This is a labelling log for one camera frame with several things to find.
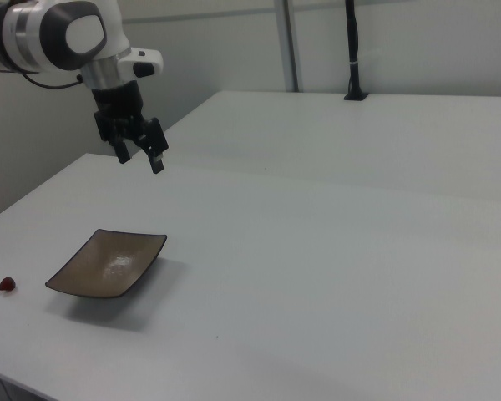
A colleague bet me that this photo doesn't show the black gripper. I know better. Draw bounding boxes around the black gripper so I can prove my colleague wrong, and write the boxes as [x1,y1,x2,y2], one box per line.
[90,79,170,175]

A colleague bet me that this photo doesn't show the brown square ceramic plate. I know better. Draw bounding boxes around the brown square ceramic plate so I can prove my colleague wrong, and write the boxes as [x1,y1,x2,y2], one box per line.
[44,227,169,301]

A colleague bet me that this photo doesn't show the black pole with base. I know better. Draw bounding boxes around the black pole with base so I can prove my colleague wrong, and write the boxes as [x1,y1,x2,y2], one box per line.
[343,0,370,102]

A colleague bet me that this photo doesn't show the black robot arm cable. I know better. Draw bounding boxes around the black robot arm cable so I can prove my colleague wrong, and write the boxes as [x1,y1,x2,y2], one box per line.
[18,69,87,90]

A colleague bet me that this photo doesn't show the grey metal partition post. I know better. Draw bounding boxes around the grey metal partition post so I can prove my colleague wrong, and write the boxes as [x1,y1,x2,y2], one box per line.
[273,0,301,94]

